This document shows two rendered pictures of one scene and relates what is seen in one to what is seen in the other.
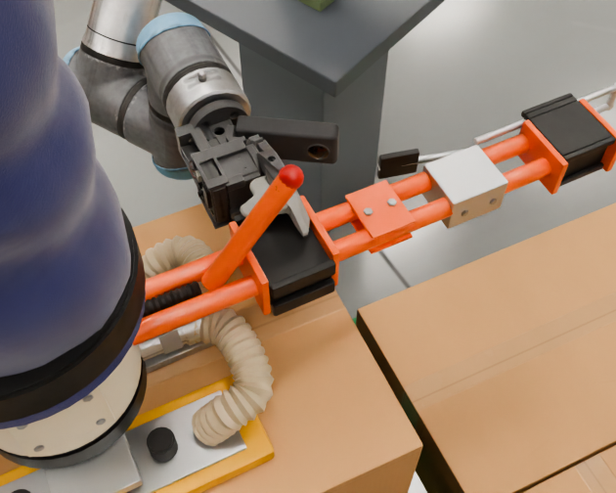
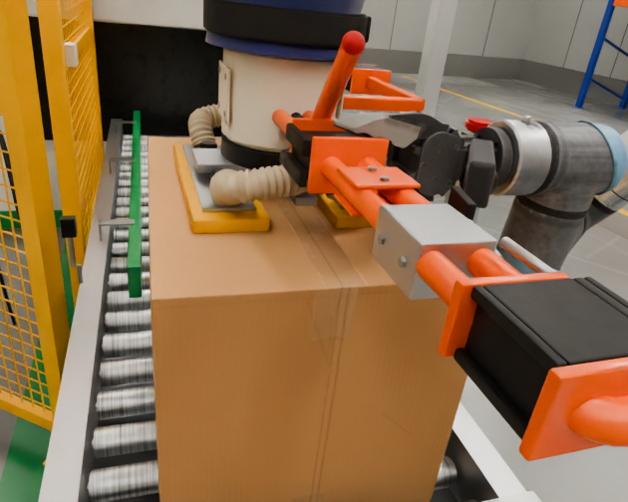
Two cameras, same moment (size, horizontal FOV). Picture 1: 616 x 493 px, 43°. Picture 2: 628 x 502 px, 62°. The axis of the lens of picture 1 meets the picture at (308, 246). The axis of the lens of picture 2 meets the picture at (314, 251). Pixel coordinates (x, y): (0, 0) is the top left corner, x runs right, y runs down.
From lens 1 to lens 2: 0.88 m
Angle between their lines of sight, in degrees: 72
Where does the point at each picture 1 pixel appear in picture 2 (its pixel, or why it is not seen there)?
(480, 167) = (448, 231)
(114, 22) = not seen: hidden behind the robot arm
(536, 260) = not seen: outside the picture
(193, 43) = (571, 125)
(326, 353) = (277, 269)
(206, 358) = (294, 223)
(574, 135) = (545, 311)
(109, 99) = not seen: hidden behind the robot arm
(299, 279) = (293, 129)
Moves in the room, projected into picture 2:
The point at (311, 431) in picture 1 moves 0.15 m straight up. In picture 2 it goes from (204, 250) to (205, 123)
